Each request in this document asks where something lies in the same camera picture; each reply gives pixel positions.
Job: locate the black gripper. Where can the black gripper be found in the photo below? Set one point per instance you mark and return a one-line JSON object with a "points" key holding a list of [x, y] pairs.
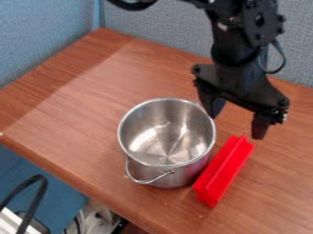
{"points": [[243, 86]]}

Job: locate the red rectangular block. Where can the red rectangular block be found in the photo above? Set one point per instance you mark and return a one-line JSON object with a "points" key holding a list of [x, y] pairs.
{"points": [[215, 179]]}

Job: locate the metal pot with handles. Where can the metal pot with handles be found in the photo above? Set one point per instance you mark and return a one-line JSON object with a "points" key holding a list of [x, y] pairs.
{"points": [[166, 135]]}

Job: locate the white striped bag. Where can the white striped bag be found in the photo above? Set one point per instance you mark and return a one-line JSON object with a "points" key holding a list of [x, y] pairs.
{"points": [[10, 223]]}

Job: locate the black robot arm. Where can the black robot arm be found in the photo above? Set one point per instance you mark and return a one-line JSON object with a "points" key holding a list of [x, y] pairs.
{"points": [[244, 29]]}

